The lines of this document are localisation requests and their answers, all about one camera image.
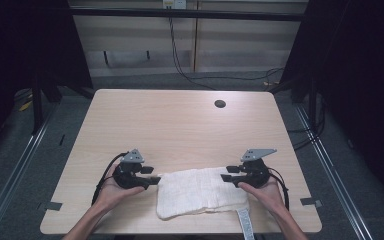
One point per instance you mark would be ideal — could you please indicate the white towel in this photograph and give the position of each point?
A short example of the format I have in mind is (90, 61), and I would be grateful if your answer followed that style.
(200, 191)

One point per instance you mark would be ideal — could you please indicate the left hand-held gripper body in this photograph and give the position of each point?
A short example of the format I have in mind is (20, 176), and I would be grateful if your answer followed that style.
(130, 176)

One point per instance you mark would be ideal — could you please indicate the person's left hand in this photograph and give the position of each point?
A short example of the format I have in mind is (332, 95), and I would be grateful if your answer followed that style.
(113, 195)

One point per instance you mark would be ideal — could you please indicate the metal floor rail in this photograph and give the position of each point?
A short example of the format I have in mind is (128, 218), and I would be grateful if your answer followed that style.
(333, 173)
(16, 166)

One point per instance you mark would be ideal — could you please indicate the black horizontal frame bar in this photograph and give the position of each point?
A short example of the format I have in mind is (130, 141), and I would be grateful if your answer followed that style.
(186, 14)

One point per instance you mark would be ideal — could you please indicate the grey tape piece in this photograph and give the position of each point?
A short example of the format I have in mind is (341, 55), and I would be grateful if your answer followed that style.
(54, 206)
(311, 201)

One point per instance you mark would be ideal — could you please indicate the person's right hand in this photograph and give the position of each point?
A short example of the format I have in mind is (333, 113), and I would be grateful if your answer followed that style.
(268, 196)

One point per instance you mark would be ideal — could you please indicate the white wall socket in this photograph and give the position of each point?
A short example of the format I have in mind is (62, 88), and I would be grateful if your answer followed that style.
(175, 4)

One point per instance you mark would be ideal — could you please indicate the black curtain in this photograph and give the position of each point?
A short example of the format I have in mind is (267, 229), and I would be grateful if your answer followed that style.
(356, 66)
(23, 50)

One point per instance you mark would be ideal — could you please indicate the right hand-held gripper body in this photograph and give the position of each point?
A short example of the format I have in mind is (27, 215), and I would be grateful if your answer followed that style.
(255, 175)

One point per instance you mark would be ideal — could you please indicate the black metal stand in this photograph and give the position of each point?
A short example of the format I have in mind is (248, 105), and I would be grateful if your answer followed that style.
(37, 106)

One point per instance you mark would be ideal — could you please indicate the small black floor strip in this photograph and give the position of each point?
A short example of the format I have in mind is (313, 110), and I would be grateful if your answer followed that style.
(62, 140)

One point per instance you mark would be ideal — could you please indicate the yellow floor object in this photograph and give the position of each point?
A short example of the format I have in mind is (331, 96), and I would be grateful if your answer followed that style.
(25, 106)

